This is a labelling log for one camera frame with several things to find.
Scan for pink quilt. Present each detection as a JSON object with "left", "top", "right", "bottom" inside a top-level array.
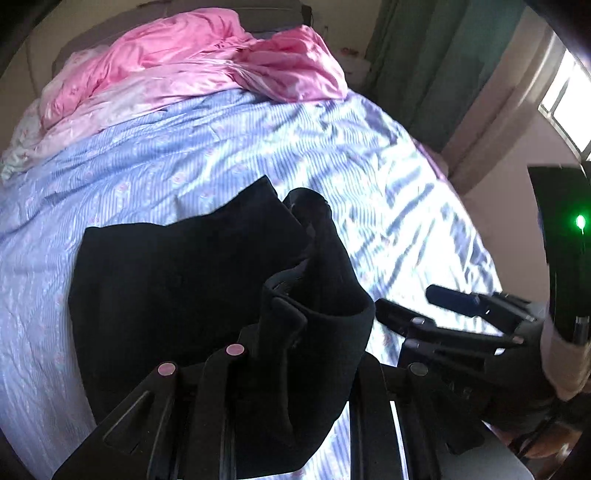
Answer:
[{"left": 0, "top": 11, "right": 349, "bottom": 183}]

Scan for grey headboard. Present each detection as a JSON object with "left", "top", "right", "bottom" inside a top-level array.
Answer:
[{"left": 51, "top": 0, "right": 315, "bottom": 75}]

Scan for blue striped bed sheet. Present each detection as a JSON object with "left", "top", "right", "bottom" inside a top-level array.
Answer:
[{"left": 0, "top": 88, "right": 504, "bottom": 480}]

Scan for white nightstand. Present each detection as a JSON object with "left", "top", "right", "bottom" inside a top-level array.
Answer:
[{"left": 339, "top": 48, "right": 372, "bottom": 88}]

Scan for purple bed sheet edge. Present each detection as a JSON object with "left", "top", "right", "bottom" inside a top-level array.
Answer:
[{"left": 413, "top": 141, "right": 451, "bottom": 183}]

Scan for green curtain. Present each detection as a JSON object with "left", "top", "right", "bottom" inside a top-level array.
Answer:
[{"left": 365, "top": 0, "right": 527, "bottom": 148}]

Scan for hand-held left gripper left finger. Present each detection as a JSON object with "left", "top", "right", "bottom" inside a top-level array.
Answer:
[{"left": 51, "top": 344, "right": 259, "bottom": 480}]

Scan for window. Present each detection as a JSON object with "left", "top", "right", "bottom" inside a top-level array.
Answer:
[{"left": 538, "top": 46, "right": 591, "bottom": 158}]

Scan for black pants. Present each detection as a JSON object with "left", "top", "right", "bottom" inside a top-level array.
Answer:
[{"left": 68, "top": 174, "right": 376, "bottom": 478}]

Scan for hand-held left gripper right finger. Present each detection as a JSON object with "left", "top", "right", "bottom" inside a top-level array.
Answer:
[{"left": 349, "top": 355, "right": 532, "bottom": 480}]

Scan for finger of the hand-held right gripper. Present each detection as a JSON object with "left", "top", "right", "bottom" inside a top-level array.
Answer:
[
  {"left": 375, "top": 298, "right": 527, "bottom": 356},
  {"left": 426, "top": 284, "right": 539, "bottom": 334}
]

